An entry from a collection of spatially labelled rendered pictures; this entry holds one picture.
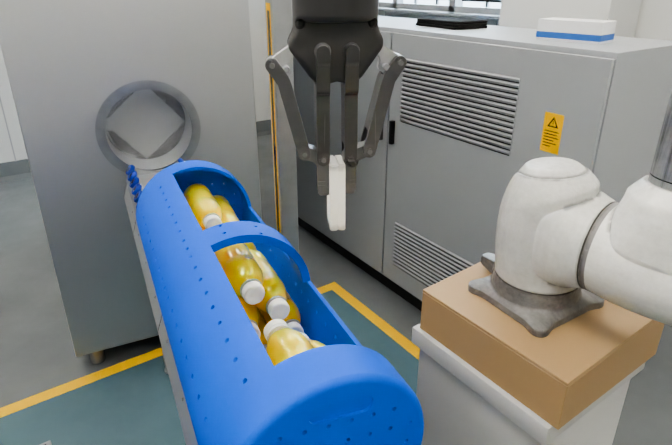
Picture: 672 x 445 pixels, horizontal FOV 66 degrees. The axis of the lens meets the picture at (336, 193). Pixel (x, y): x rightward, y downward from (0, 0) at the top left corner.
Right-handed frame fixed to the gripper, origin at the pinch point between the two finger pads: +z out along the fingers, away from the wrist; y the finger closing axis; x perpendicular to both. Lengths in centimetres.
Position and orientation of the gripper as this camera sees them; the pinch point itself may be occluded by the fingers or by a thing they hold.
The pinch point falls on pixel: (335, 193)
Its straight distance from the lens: 51.5
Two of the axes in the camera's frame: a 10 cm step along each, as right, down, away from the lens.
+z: 0.0, 9.2, 3.9
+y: -9.9, 0.5, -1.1
